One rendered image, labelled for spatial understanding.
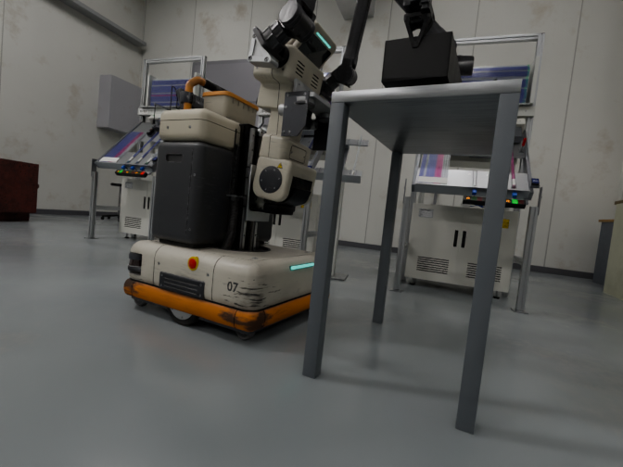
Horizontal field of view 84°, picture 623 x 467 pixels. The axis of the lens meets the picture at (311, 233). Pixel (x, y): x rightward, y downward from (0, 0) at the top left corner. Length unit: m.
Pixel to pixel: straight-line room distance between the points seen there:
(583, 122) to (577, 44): 1.00
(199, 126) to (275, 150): 0.29
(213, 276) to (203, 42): 6.52
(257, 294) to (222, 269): 0.15
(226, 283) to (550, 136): 4.99
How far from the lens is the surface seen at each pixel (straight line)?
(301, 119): 1.31
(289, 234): 2.96
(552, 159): 5.60
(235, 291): 1.20
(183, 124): 1.47
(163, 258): 1.43
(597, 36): 6.14
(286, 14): 1.32
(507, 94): 0.93
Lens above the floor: 0.47
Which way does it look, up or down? 3 degrees down
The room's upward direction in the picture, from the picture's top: 6 degrees clockwise
